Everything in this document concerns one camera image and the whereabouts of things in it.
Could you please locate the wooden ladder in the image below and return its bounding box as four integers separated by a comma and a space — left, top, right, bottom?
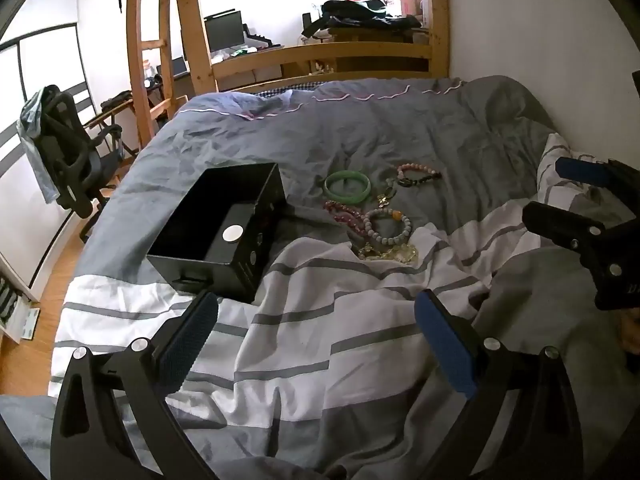
125, 0, 176, 147

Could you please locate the wooden bunk bed frame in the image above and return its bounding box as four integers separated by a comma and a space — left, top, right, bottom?
172, 0, 451, 98

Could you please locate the light blue garment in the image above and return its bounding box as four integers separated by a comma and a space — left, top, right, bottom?
17, 86, 63, 204

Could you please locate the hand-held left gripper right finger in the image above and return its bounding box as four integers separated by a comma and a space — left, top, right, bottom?
414, 288, 586, 480

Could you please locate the white grey striped wardrobe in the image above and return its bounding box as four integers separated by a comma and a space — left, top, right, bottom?
0, 22, 96, 301

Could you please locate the yellow crystal bracelet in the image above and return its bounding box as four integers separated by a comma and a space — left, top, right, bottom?
355, 242, 420, 266

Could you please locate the wooden folding table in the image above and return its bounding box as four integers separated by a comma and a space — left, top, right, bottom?
85, 90, 171, 156

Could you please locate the red bead bracelet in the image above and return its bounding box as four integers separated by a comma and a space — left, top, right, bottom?
322, 200, 368, 236

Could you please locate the grey bead bracelet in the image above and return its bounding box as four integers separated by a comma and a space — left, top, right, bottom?
364, 208, 413, 246

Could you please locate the green jade bangle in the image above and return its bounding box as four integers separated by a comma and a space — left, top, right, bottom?
324, 171, 372, 204

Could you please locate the checked bed sheet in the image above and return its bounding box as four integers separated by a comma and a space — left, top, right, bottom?
255, 77, 331, 98

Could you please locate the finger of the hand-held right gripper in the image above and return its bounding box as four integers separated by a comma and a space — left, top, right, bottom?
521, 201, 608, 261
555, 156, 640, 201

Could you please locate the black laptop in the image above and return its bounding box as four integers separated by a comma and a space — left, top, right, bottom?
156, 56, 191, 78

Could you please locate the black jewelry box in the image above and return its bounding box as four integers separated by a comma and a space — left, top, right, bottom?
146, 162, 288, 305

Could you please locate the black office chair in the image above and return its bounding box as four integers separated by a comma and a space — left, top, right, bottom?
30, 85, 126, 243

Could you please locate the pink and black bead bracelet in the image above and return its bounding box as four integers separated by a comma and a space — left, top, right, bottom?
395, 162, 443, 190

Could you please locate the grey striped duvet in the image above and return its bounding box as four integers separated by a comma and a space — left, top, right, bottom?
47, 76, 640, 480

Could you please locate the pile of black clothes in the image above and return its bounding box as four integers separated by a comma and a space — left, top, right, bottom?
302, 0, 423, 38

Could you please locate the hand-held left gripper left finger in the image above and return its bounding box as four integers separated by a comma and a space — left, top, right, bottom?
50, 290, 221, 480

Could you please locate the black computer monitor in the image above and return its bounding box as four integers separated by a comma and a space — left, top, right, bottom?
203, 10, 246, 53

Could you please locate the white bookshelf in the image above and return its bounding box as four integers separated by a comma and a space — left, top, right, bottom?
0, 260, 41, 346

